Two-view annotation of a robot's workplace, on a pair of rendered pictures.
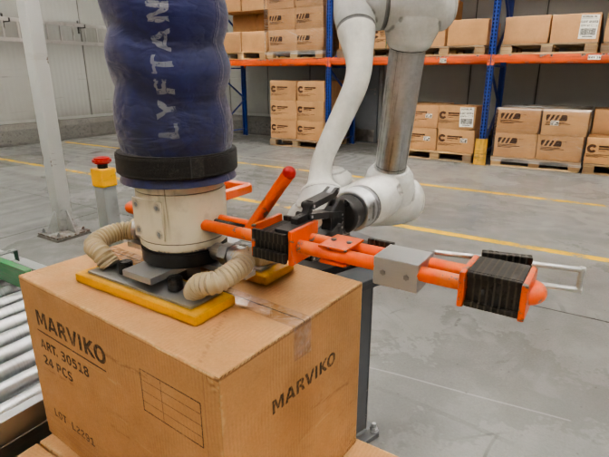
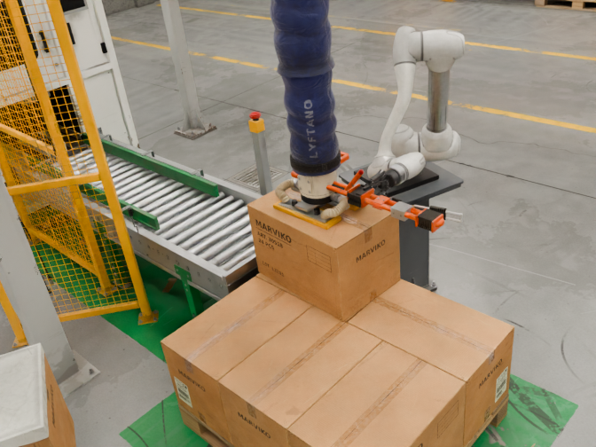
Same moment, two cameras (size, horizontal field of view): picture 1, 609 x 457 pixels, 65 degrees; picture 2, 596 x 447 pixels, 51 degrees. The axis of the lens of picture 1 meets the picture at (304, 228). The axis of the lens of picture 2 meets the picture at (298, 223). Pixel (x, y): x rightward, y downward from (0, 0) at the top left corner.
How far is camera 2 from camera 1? 1.89 m
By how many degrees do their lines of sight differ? 19
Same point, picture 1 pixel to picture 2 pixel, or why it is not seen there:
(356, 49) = (403, 82)
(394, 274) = (397, 214)
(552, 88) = not seen: outside the picture
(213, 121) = (330, 147)
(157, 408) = (313, 259)
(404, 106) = (439, 98)
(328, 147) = (388, 135)
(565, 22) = not seen: outside the picture
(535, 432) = (545, 291)
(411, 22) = (436, 59)
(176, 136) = (316, 156)
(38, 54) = not seen: outside the picture
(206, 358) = (331, 241)
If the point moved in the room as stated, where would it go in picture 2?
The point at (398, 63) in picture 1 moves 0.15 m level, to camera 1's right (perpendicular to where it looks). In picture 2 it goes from (433, 76) to (465, 74)
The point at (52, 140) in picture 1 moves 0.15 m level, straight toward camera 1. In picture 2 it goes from (181, 50) to (183, 54)
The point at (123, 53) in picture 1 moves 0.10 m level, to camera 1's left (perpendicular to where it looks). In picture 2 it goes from (295, 128) to (272, 129)
